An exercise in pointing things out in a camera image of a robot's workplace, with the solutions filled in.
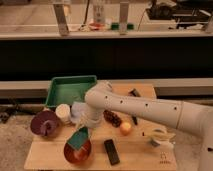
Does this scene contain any white cup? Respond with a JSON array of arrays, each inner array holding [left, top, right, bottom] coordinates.
[[55, 104, 71, 123]]

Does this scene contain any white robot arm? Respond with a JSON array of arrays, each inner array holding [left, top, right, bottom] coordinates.
[[77, 81, 213, 171]]

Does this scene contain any purple bowl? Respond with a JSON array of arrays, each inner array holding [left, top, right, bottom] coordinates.
[[30, 110, 59, 136]]

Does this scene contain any green plastic bin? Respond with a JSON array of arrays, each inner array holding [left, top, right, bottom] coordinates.
[[45, 75, 97, 108]]

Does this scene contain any green object on shelf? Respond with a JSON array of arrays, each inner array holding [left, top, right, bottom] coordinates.
[[110, 22, 134, 30]]

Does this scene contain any right metal bracket post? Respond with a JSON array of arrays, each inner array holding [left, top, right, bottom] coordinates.
[[119, 1, 129, 35]]

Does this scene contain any red bowl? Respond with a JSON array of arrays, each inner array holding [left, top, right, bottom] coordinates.
[[64, 140, 91, 164]]

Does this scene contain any red object on shelf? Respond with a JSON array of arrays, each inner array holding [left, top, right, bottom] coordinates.
[[89, 23, 104, 30]]

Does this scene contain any orange fruit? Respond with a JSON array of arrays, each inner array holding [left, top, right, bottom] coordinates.
[[120, 122, 132, 135]]

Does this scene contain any dark grape bunch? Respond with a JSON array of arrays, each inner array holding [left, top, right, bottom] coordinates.
[[103, 110, 122, 127]]

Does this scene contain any teal sponge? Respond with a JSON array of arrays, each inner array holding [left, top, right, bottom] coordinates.
[[67, 127, 88, 150]]

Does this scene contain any metal bracket post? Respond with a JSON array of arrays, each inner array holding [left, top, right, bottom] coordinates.
[[119, 1, 129, 35], [53, 0, 69, 36]]

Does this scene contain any black remote control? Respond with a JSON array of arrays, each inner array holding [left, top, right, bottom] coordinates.
[[104, 139, 120, 165]]

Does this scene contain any black equipment on shelf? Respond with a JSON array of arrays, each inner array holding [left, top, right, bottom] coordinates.
[[146, 0, 213, 20]]

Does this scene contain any left metal bracket post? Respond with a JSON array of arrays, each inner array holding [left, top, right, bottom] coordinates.
[[53, 0, 69, 36]]

